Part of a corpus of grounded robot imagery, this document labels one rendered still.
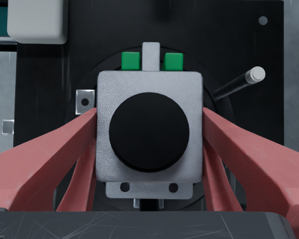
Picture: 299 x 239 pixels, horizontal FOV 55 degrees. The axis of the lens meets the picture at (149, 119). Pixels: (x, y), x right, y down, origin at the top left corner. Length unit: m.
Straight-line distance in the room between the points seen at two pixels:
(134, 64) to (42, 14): 0.11
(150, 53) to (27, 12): 0.14
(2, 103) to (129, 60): 0.19
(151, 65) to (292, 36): 0.18
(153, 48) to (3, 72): 0.22
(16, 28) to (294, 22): 0.25
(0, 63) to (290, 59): 0.29
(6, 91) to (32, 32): 0.10
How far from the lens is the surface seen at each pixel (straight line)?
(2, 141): 0.34
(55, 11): 0.26
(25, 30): 0.27
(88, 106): 0.22
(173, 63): 0.19
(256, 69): 0.16
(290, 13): 0.32
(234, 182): 0.27
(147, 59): 0.16
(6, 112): 0.34
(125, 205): 0.24
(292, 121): 0.30
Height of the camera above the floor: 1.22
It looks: 88 degrees down
